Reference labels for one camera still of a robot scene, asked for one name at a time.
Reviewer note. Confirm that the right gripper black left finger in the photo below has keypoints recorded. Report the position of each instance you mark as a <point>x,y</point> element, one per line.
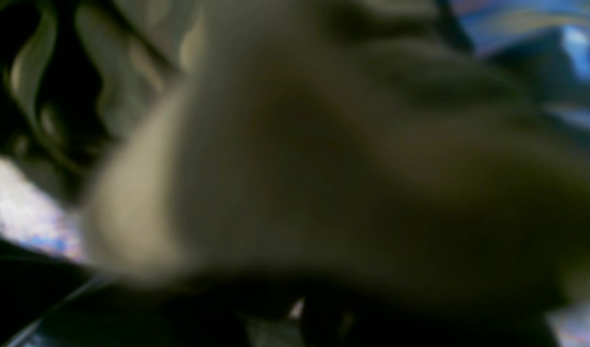
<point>82,311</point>

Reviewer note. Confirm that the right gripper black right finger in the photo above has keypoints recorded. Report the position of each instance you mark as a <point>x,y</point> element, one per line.
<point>329,320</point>

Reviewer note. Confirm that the camouflage T-shirt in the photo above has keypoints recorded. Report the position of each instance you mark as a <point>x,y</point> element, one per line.
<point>394,168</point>

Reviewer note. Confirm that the patterned tablecloth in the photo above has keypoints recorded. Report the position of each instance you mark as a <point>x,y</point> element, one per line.
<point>103,68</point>

